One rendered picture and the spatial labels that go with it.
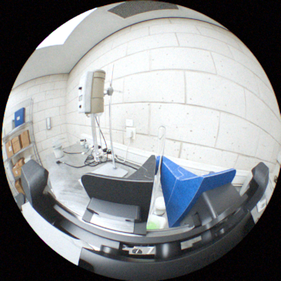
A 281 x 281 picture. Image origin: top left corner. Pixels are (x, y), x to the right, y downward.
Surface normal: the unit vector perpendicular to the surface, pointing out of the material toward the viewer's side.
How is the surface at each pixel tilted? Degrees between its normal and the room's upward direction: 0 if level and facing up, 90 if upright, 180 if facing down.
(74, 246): 0
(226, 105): 90
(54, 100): 90
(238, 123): 90
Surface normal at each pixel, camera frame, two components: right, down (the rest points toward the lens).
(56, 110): 0.87, 0.18
